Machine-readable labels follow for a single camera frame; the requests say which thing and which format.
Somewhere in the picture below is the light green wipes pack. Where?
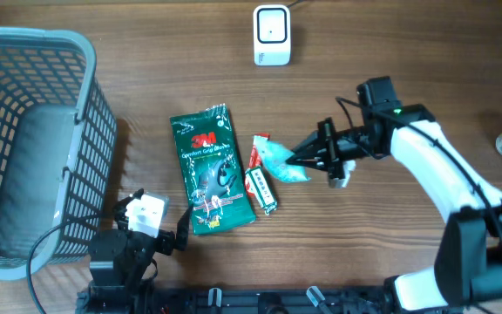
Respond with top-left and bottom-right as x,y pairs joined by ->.
254,138 -> 310,183

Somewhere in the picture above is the white barcode scanner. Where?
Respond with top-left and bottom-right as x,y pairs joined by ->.
253,4 -> 291,66

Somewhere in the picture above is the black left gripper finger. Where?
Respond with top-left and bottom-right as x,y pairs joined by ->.
174,205 -> 193,251
112,188 -> 145,222

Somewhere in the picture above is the green white gum pack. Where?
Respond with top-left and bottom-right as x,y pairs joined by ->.
245,167 -> 278,215

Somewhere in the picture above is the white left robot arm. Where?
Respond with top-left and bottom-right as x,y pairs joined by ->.
75,188 -> 193,313

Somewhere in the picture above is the red coffee stick sachet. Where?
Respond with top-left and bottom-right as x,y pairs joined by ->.
244,133 -> 270,197

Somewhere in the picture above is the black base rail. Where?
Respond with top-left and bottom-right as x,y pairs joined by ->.
75,284 -> 406,314

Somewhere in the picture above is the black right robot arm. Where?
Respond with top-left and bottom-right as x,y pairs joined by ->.
288,76 -> 502,313

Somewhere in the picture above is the green 3M gloves packet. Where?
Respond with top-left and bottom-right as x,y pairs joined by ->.
170,104 -> 256,236

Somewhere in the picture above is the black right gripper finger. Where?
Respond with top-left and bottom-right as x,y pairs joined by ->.
292,131 -> 320,155
285,156 -> 327,171

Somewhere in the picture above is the grey plastic basket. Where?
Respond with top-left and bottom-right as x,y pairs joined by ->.
0,27 -> 118,281

